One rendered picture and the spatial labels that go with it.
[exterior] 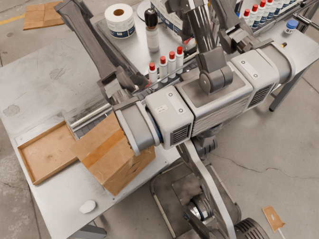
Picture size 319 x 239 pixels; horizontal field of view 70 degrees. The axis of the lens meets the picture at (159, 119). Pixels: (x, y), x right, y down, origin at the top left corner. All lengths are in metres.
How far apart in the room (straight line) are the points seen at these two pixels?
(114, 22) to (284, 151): 1.86
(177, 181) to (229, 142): 0.73
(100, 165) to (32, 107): 0.81
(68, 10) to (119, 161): 0.62
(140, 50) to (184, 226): 1.30
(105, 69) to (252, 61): 0.48
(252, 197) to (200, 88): 1.65
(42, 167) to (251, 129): 1.86
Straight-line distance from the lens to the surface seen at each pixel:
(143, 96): 1.46
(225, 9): 0.96
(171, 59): 1.41
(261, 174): 2.30
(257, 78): 0.74
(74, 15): 0.93
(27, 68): 1.95
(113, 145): 1.06
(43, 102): 1.70
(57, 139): 1.51
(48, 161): 1.48
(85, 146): 1.10
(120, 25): 1.75
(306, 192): 2.41
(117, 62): 1.16
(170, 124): 0.62
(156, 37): 1.61
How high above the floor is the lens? 2.07
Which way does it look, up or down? 61 degrees down
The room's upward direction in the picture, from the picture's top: 5 degrees counter-clockwise
